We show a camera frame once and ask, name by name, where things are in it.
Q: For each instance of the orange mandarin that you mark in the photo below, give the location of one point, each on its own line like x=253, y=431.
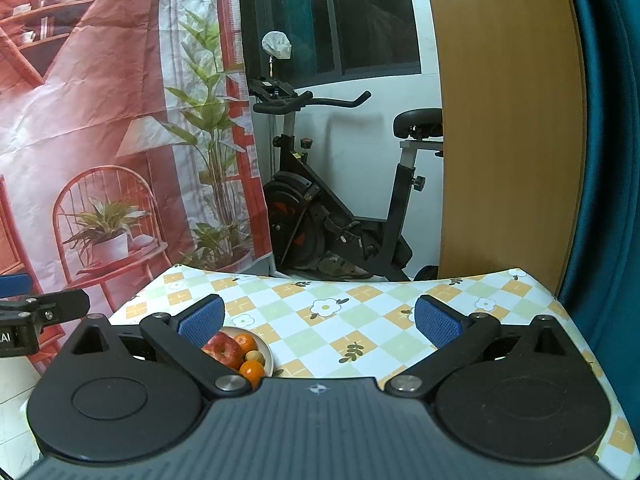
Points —
x=246, y=342
x=251, y=371

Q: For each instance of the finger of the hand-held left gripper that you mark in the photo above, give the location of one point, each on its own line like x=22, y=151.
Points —
x=60, y=305
x=12, y=285

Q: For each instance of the black exercise bike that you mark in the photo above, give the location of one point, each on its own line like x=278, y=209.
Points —
x=345, y=240

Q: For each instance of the dark window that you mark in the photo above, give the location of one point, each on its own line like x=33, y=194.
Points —
x=350, y=10

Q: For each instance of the cream round plate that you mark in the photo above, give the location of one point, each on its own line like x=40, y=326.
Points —
x=267, y=355

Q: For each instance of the checked floral tablecloth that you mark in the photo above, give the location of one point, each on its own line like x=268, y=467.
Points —
x=375, y=320

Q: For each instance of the blue curtain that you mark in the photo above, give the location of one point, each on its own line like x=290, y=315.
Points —
x=610, y=160

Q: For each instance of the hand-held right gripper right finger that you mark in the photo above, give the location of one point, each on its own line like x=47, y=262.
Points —
x=439, y=322

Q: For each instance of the wooden board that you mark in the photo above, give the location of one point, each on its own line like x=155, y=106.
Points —
x=500, y=135

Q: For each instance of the large red apple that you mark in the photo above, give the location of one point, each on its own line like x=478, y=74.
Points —
x=222, y=350

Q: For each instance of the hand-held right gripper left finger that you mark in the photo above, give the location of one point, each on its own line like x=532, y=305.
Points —
x=202, y=321

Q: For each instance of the tan longan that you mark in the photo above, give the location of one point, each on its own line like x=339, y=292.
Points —
x=253, y=357

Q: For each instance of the printed backdrop cloth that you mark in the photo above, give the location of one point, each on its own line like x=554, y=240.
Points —
x=100, y=85

